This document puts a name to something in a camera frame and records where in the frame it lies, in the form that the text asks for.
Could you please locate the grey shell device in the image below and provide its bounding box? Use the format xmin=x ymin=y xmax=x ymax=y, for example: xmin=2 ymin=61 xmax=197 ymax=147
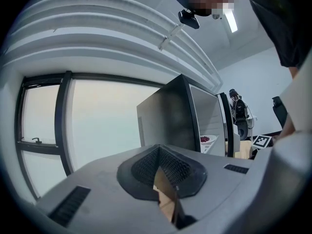
xmin=236 ymin=119 xmax=250 ymax=141

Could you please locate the ceiling light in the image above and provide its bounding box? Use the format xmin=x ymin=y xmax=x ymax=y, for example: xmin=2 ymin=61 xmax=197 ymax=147
xmin=223 ymin=7 xmax=239 ymax=33

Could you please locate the black framed window with handle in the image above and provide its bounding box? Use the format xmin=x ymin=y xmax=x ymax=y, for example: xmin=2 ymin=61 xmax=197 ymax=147
xmin=14 ymin=71 xmax=74 ymax=201

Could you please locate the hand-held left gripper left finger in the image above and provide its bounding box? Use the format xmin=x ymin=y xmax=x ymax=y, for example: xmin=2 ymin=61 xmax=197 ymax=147
xmin=34 ymin=144 xmax=176 ymax=234

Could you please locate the black office chair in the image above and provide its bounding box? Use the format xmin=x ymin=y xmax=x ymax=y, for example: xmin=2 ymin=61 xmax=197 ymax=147
xmin=272 ymin=96 xmax=288 ymax=129

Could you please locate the black head camera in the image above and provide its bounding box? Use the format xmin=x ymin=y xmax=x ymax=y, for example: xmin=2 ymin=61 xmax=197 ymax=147
xmin=177 ymin=8 xmax=200 ymax=30

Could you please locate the black mini fridge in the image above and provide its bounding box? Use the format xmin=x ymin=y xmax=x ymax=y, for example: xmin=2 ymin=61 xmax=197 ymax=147
xmin=136 ymin=73 xmax=241 ymax=159

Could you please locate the person's black clothing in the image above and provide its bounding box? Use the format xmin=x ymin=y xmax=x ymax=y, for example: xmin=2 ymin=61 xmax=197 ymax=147
xmin=240 ymin=0 xmax=312 ymax=69

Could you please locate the black backpack rig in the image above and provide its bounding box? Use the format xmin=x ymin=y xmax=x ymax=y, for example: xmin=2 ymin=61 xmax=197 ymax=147
xmin=233 ymin=98 xmax=251 ymax=121

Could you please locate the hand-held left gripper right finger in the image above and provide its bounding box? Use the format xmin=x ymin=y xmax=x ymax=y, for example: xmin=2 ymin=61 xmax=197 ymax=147
xmin=158 ymin=144 xmax=255 ymax=230

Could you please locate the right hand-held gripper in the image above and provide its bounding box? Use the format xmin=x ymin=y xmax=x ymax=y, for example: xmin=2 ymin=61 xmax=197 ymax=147
xmin=252 ymin=135 xmax=273 ymax=150

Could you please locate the white ceiling pipe bundle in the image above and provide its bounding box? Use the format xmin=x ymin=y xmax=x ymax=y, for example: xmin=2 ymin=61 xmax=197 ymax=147
xmin=0 ymin=0 xmax=224 ymax=92

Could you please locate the white plate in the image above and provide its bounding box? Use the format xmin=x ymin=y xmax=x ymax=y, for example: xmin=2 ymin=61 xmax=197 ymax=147
xmin=199 ymin=134 xmax=218 ymax=144

